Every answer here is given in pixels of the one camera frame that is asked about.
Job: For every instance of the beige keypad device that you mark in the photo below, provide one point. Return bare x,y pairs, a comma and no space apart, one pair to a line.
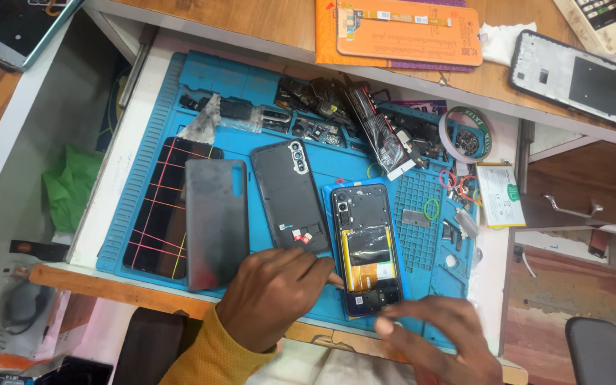
596,21

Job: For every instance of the flat metal blade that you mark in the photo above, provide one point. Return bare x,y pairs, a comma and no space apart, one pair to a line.
415,218

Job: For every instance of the black chair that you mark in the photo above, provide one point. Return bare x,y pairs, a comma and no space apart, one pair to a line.
602,353

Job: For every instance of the black and white phone frame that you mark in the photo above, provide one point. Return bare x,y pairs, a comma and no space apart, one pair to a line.
580,80

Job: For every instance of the small white round disc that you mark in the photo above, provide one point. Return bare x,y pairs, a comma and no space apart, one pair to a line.
451,261

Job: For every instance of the white phone battery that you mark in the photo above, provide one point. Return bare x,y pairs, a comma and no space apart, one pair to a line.
499,195

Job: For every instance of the green rubber band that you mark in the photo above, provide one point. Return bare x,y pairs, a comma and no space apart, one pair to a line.
426,209

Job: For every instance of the clear plastic wrapper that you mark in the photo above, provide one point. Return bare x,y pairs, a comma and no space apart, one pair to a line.
244,120

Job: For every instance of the blue silicone repair mat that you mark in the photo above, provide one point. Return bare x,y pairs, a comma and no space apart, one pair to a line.
265,155

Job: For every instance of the small metal plate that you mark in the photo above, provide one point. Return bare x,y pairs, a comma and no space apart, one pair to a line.
467,223

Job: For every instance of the crumpled grey film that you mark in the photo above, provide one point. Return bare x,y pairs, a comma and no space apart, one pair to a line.
204,123

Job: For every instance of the metal drawer rail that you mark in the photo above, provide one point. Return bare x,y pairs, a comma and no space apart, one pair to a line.
137,69
524,155

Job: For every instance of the person's left hand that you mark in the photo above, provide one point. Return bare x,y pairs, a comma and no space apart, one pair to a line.
270,299

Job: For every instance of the grey phone back cover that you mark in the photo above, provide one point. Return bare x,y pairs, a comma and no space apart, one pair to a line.
216,224

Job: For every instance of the green plastic bag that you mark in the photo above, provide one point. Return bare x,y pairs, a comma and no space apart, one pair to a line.
70,187

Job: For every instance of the person's right hand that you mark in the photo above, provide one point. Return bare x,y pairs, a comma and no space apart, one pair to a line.
447,347

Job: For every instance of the white and green tape roll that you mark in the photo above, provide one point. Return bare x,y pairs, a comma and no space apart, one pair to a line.
447,144

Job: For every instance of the black device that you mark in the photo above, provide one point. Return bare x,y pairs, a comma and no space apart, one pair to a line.
72,371

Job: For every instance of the black spare part packet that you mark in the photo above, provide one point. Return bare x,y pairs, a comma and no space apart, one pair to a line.
380,133

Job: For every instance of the opened phone with battery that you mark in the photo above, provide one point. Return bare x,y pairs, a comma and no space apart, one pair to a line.
367,246

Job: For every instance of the black back cover with camera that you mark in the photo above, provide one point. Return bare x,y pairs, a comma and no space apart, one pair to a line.
289,198

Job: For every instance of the black screen with coloured lines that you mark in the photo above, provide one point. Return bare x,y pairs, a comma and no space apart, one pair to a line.
161,214

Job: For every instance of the dark brown stool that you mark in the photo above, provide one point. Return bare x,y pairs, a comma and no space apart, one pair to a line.
150,347

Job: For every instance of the orange display packet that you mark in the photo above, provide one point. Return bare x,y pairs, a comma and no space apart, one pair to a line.
409,40

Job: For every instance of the red rubber band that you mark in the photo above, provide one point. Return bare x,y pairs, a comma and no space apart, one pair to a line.
444,179

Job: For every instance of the pile of small phone parts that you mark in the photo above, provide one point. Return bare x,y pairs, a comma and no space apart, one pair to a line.
313,101

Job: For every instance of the silver framed tablet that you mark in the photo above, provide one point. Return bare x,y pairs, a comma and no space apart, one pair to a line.
14,26

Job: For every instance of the white tissue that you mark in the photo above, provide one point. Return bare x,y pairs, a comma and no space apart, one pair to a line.
503,43

